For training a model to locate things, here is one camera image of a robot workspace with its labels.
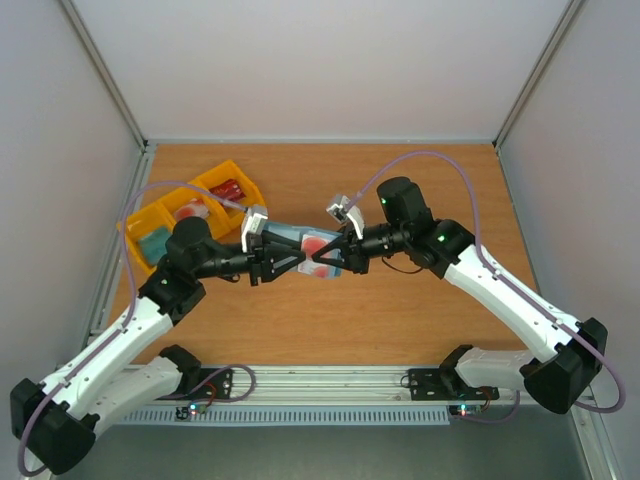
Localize teal card stack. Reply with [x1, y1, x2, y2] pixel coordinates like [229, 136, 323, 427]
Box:
[137, 227, 171, 266]

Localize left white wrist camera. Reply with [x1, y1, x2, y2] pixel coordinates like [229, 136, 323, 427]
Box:
[240, 204, 268, 253]

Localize purple cable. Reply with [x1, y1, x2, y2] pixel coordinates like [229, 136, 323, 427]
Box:
[352, 149, 627, 414]
[17, 180, 251, 476]

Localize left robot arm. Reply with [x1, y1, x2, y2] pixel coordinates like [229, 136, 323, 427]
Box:
[10, 217, 306, 477]

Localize teal card holder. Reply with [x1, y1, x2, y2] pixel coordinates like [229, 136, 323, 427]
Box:
[259, 219, 345, 281]

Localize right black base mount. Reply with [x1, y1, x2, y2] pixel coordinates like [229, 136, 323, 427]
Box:
[403, 368, 500, 402]

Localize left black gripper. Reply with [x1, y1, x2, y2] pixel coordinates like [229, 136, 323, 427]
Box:
[195, 230, 307, 287]

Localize left small circuit board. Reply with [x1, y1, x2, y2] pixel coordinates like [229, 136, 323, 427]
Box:
[175, 403, 208, 421]

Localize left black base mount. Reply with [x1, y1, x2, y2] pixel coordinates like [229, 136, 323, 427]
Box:
[167, 368, 234, 402]

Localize yellow bin near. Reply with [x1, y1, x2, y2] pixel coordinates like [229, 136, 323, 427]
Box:
[117, 202, 175, 274]

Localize aluminium front rail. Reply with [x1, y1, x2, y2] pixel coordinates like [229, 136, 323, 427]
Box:
[52, 363, 596, 407]

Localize yellow bin middle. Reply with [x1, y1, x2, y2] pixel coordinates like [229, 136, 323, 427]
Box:
[159, 188, 231, 239]

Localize white red-dot card stack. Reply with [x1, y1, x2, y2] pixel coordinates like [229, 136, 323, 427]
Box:
[173, 198, 210, 222]

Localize right small circuit board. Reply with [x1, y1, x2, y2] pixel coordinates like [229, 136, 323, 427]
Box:
[449, 403, 488, 418]

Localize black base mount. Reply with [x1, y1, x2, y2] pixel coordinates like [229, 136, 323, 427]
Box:
[403, 368, 500, 402]
[167, 368, 234, 402]

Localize yellow bin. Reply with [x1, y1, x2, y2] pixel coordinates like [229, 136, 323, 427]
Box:
[193, 160, 266, 238]
[159, 188, 231, 239]
[117, 202, 175, 274]

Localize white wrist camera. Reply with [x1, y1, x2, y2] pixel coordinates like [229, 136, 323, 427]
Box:
[240, 204, 268, 253]
[326, 194, 365, 240]

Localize small circuit board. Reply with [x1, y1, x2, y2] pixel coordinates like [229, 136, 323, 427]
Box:
[449, 403, 488, 418]
[175, 403, 208, 421]

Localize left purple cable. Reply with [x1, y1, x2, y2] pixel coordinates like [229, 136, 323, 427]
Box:
[17, 180, 251, 476]

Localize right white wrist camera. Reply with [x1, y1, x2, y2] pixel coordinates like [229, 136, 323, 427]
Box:
[326, 194, 365, 240]

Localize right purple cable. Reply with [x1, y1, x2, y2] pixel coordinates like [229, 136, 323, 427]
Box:
[352, 149, 627, 414]

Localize red card stack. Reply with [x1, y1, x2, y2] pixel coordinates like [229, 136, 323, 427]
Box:
[209, 179, 246, 202]

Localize yellow bin far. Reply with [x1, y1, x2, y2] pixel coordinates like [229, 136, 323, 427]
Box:
[193, 160, 266, 238]

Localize grey slotted cable duct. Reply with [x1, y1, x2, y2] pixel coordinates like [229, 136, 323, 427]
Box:
[120, 405, 450, 428]

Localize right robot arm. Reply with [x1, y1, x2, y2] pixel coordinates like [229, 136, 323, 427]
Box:
[312, 177, 608, 414]

